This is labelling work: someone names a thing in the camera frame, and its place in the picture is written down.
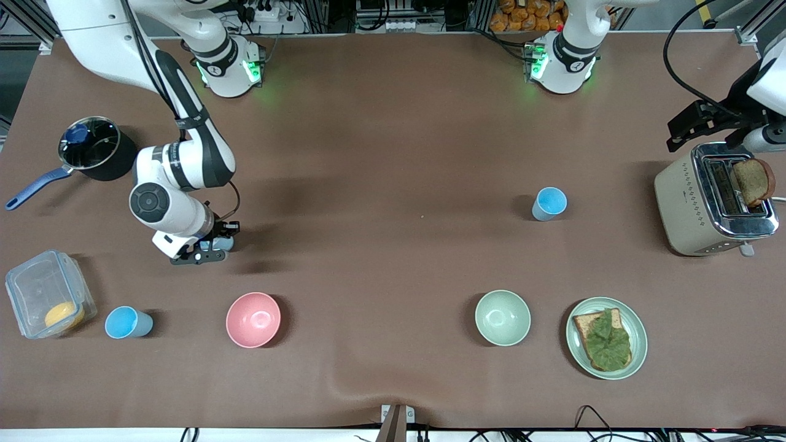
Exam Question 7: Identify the blue plastic cup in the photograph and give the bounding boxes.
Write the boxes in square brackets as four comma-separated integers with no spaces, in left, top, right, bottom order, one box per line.
[532,187,568,222]
[104,306,154,339]

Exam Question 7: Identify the dark toasted bread slice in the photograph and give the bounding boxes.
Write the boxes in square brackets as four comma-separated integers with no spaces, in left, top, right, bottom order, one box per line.
[732,158,777,208]

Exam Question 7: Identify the beige chrome toaster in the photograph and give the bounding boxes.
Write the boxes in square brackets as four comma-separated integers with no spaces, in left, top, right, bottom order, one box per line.
[653,142,780,257]

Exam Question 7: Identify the pink bowl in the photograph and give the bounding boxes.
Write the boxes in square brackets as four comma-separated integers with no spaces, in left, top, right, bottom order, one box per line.
[225,292,282,349]

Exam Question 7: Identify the glass lid with blue knob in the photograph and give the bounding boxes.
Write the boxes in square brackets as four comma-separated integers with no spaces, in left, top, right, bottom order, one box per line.
[58,116,121,171]

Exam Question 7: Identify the yellow round food piece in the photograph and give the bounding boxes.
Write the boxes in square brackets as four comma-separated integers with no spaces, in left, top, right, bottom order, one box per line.
[44,301,85,329]

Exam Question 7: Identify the clear plastic food container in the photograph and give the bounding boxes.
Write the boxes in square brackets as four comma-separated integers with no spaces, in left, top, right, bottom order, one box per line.
[5,249,98,340]

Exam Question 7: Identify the brown table cover mat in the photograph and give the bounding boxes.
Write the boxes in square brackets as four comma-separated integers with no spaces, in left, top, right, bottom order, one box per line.
[0,31,786,430]

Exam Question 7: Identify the bag of orange buns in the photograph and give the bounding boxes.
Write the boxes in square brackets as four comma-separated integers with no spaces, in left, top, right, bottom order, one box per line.
[489,0,569,33]

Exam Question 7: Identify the white power strip with plugs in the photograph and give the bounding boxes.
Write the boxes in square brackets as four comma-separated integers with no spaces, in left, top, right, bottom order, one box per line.
[236,0,308,36]

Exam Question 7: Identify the brown bread slice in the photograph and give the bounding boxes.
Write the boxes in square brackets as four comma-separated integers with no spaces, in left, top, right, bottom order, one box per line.
[572,308,633,373]

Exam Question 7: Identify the green lettuce leaf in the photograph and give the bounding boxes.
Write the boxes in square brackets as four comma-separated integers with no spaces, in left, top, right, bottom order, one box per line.
[582,309,632,371]

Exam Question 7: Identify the pale green plate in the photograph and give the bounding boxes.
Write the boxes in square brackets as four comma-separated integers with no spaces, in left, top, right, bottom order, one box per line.
[566,297,648,381]

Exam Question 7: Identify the pale green bowl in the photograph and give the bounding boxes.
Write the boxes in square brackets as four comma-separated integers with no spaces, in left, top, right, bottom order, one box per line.
[475,290,532,347]

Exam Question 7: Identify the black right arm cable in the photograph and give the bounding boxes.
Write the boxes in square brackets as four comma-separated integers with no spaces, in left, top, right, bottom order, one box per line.
[120,0,242,223]

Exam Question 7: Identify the aluminium frame profile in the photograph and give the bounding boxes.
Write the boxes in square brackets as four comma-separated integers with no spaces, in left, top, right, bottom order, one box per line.
[736,0,786,45]

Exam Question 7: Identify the black saucepan with blue handle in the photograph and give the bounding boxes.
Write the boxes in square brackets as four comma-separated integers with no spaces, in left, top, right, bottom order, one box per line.
[5,115,138,211]

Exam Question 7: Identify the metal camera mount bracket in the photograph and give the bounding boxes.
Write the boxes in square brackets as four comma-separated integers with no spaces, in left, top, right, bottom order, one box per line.
[380,404,416,442]

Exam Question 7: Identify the black looped cable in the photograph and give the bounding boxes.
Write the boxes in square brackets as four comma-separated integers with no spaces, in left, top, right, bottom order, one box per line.
[574,405,616,442]

